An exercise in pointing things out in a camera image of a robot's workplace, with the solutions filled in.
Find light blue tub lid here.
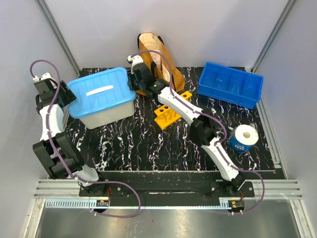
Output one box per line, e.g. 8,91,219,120
67,67,136,119

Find white plastic tub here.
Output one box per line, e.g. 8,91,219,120
80,101,135,129

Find yellow test tube rack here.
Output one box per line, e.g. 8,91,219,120
155,88,194,129

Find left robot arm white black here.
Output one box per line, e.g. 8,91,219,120
33,73,107,196

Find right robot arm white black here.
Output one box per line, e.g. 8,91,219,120
127,62,246,196

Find brown paper bag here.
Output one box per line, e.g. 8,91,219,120
138,32,185,92

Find blue compartment bin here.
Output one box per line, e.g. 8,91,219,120
197,62,264,109

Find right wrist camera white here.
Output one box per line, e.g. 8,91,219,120
127,55,144,67

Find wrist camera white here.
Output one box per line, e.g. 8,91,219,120
33,72,54,84
127,55,144,67

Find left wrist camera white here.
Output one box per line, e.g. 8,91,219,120
33,72,54,84

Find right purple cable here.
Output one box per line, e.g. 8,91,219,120
130,50,265,215

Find purple cable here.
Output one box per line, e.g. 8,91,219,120
30,59,142,219
130,50,265,215

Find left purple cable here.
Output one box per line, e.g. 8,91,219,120
30,59,142,219

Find aluminium rail frame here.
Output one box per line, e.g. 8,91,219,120
23,179,315,238

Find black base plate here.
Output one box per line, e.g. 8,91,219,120
79,170,256,199

